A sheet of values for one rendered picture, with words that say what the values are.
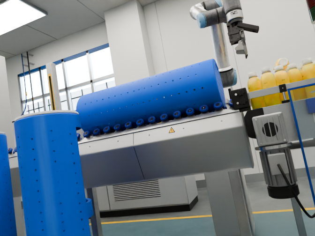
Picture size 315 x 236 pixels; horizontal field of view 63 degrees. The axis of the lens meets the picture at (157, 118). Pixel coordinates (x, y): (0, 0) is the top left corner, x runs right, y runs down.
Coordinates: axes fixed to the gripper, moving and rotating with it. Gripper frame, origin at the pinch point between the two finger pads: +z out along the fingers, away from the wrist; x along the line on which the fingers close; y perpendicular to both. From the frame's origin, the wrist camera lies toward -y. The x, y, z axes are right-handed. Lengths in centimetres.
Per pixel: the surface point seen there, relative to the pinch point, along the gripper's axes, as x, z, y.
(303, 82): 23.5, 24.8, -19.1
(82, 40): -276, -197, 293
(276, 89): 23.5, 25.2, -8.4
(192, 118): 14.4, 29.5, 33.0
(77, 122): 50, 24, 78
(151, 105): 16, 18, 54
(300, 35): -279, -85, -82
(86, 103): 16, 8, 96
